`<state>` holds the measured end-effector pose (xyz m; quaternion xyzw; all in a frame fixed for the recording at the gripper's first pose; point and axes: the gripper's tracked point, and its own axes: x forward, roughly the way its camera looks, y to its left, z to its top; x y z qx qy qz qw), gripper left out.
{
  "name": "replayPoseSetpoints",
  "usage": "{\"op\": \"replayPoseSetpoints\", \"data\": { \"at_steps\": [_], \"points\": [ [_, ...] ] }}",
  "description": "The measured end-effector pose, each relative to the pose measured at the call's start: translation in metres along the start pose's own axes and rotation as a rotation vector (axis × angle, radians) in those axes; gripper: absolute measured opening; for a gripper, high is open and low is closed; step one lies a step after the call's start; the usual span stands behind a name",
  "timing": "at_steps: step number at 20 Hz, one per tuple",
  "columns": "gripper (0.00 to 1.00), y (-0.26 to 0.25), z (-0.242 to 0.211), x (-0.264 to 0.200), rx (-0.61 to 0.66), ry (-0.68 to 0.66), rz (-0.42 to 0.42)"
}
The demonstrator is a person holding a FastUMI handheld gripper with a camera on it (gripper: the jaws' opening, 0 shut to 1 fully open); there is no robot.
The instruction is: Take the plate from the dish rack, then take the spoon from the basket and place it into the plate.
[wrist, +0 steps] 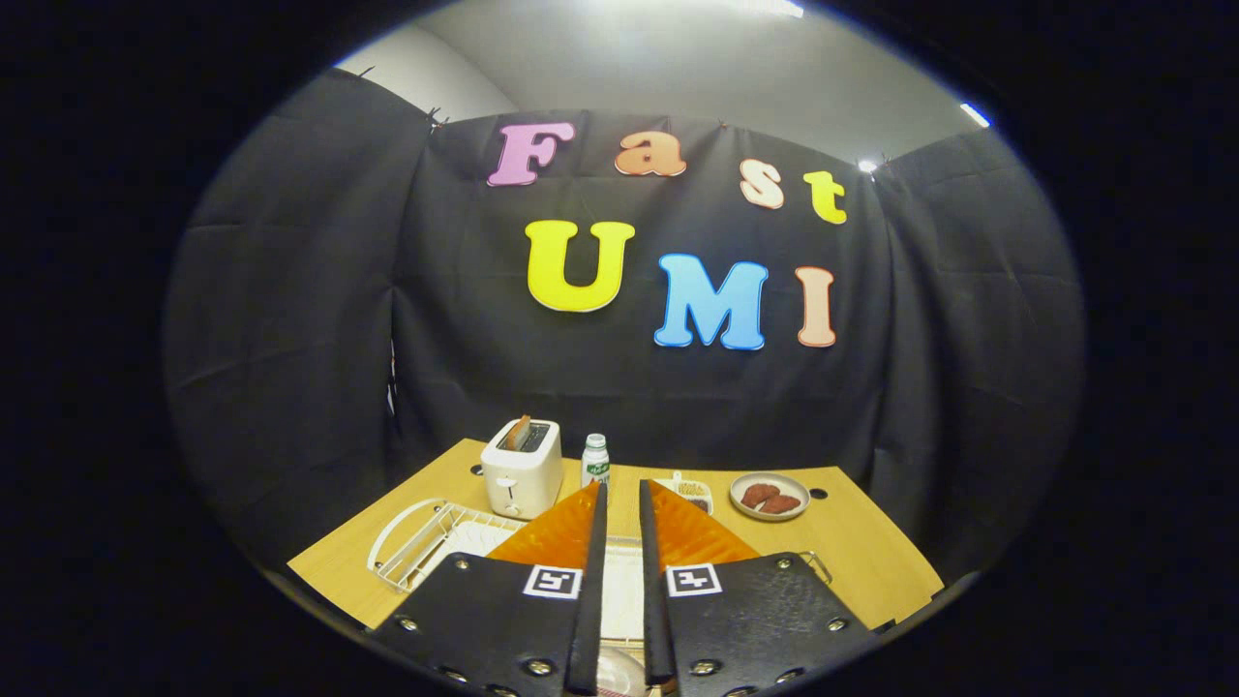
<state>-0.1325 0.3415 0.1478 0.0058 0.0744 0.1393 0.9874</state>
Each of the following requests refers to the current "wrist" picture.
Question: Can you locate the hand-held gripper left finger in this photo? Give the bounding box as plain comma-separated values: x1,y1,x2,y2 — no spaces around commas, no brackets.
368,482,610,697

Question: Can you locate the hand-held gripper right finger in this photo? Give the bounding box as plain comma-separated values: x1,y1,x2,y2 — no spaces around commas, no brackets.
637,479,878,697

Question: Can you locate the white wire dish rack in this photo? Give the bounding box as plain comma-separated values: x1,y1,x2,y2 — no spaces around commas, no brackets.
366,498,833,645

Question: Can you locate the cream white plate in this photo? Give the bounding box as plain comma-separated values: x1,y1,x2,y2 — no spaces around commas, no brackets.
595,647,648,697

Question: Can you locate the white divided condiment dish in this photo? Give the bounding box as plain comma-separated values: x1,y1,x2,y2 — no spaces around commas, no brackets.
654,471,714,516

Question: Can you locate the small grey meat dish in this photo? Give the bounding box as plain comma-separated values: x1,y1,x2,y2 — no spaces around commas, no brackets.
729,471,811,523

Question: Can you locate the white toaster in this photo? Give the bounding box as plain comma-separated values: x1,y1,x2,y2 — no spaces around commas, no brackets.
480,418,564,521

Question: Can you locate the black backdrop cloth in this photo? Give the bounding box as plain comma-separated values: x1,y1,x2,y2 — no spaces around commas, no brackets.
163,68,1087,621

